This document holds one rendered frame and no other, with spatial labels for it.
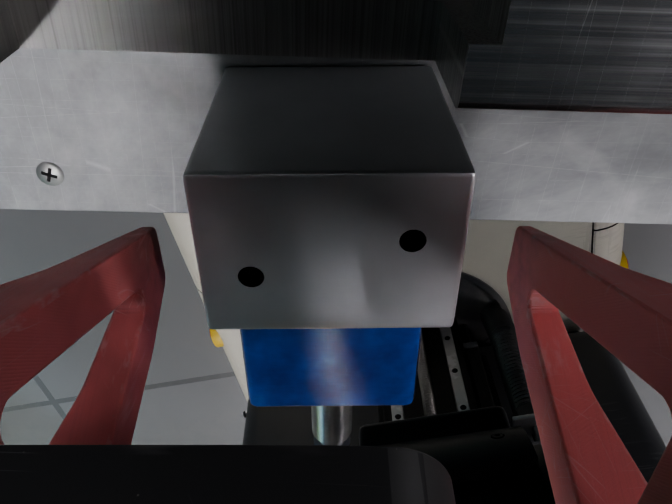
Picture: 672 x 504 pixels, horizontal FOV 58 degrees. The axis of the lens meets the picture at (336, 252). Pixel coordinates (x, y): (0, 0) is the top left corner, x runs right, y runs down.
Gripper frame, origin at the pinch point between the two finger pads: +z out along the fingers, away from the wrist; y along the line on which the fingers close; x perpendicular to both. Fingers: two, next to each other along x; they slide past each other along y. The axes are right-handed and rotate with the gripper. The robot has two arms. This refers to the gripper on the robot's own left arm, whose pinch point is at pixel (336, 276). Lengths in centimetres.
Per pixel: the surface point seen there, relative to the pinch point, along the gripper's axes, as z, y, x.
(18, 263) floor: 84, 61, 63
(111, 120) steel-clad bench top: 4.6, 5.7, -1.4
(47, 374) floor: 84, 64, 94
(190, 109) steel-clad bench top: 4.6, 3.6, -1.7
